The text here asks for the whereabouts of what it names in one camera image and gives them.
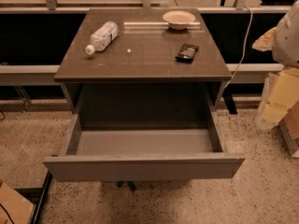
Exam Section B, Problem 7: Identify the cardboard box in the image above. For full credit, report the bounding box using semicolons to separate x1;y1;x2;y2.
0;181;34;224
279;102;299;158

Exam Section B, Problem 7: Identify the white cable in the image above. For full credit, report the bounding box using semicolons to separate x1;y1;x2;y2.
223;6;254;91

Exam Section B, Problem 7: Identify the open grey top drawer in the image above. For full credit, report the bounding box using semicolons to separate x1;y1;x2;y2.
43;116;245;182

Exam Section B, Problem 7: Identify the grey metal railing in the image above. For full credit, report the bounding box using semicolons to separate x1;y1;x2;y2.
0;63;283;86

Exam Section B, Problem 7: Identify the clear plastic water bottle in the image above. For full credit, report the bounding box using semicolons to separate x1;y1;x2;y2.
85;21;119;55

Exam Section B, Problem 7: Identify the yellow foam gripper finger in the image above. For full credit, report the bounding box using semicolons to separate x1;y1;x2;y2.
252;27;277;51

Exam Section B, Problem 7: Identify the cardboard box bottom left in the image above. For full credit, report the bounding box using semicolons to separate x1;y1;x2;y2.
0;181;34;224

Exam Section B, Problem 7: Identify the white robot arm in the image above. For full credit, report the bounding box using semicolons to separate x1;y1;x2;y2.
252;1;299;67

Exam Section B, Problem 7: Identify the dark grey drawer cabinet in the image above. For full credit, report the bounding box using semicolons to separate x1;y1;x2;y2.
54;7;231;130

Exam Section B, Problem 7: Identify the cardboard box right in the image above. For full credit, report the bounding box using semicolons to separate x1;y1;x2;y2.
279;102;299;158

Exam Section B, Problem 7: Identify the white paper bowl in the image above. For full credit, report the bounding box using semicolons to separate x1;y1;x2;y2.
163;10;195;30

